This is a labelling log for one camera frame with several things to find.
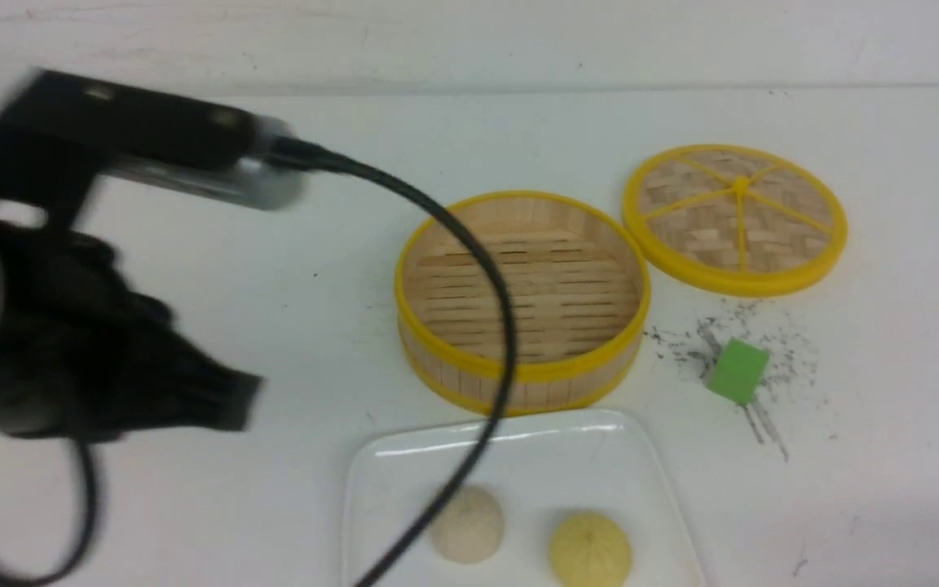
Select white square plate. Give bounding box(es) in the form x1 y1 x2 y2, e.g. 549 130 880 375
342 408 707 586

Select bamboo steamer lid yellow rim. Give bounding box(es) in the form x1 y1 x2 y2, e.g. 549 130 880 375
621 144 849 298

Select white steamed bun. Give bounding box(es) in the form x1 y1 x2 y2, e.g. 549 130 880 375
428 484 506 565

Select black camera cable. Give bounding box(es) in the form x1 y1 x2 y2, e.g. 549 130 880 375
0 139 517 587

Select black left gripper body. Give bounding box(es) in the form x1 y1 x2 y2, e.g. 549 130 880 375
0 222 263 442

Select yellow steamed bun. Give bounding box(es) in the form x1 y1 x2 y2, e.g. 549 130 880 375
549 510 633 586

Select bamboo steamer basket yellow rims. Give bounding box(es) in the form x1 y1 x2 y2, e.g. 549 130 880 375
395 191 652 416

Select green cube block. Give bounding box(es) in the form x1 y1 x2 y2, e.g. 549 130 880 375
707 338 770 406

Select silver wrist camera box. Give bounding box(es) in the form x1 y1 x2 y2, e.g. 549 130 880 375
2 70 302 210

